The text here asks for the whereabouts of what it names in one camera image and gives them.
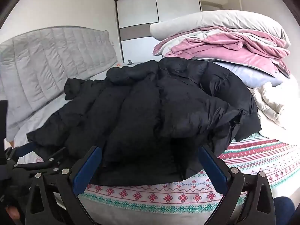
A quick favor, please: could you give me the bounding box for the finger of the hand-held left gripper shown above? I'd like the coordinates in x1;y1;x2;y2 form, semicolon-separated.
4;141;37;161
13;147;69;173

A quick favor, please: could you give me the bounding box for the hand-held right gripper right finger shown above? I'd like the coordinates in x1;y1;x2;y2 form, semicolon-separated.
198;145;276;225

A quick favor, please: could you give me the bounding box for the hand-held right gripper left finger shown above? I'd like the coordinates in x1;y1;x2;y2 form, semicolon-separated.
25;145;102;225

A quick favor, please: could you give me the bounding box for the black puffer jacket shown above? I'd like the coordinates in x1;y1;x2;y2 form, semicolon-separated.
26;57;262;187

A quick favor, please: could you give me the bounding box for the person's left hand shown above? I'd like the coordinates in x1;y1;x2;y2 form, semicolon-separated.
7;207;21;219

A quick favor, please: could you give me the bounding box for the patterned bed sheet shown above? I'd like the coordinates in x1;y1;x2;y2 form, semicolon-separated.
77;131;300;225

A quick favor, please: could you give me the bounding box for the grey quilted headboard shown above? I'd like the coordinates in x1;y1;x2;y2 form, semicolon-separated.
0;26;118;141

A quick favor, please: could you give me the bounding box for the person's leg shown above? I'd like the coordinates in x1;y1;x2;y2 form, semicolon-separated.
273;196;297;225

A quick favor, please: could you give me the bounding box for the cream puffer jacket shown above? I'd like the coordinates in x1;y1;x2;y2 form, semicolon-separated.
250;75;300;146

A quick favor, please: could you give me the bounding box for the light blue blanket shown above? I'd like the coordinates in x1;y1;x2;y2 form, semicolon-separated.
211;61;292;88

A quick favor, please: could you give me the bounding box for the pink and grey quilt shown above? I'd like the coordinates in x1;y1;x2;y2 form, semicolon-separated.
152;27;291;78

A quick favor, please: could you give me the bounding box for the grey pillow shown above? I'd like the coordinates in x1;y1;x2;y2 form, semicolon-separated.
149;9;291;46

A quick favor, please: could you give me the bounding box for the white and grey wardrobe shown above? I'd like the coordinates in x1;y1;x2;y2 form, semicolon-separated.
114;0;202;64

